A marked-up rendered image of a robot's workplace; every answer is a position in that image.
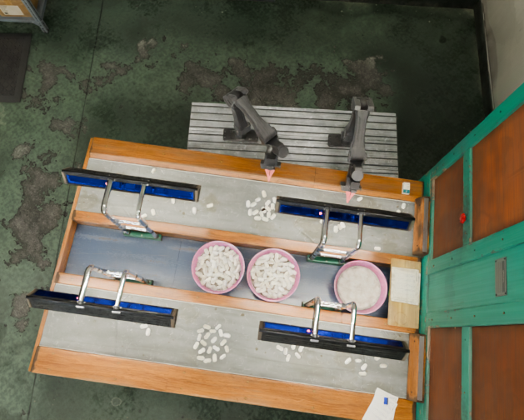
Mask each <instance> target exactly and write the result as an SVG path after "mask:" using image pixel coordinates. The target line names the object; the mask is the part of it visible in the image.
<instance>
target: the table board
mask: <svg viewBox="0 0 524 420"><path fill-rule="evenodd" d="M91 145H92V138H91V139H90V143H89V146H88V149H87V155H86V157H85V161H84V164H83V167H82V169H87V164H88V160H89V158H90V155H89V151H90V147H91ZM81 188H82V186H77V191H76V195H75V198H74V201H73V205H72V210H71V213H70V217H69V220H68V223H67V229H66V232H65V235H64V239H63V242H62V247H61V251H60V253H59V257H58V260H57V266H56V269H55V273H54V275H53V279H52V285H51V287H50V291H54V288H55V285H56V283H55V282H54V281H55V277H56V274H57V272H60V273H64V272H65V269H66V266H67V260H68V257H69V253H70V250H71V246H72V241H73V238H74V234H75V231H76V227H77V223H76V222H74V221H73V220H72V219H71V218H72V212H73V210H76V206H77V201H78V198H79V194H80V191H81ZM47 314H48V310H45V309H44V313H43V316H42V321H41V325H40V328H39V331H38V335H37V340H36V343H35V347H34V350H33V353H32V359H31V362H30V365H29V369H28V371H29V372H30V371H31V367H32V362H33V359H34V355H35V352H36V349H37V346H39V344H40V341H41V338H42V332H43V329H44V326H45V322H46V319H47Z"/></svg>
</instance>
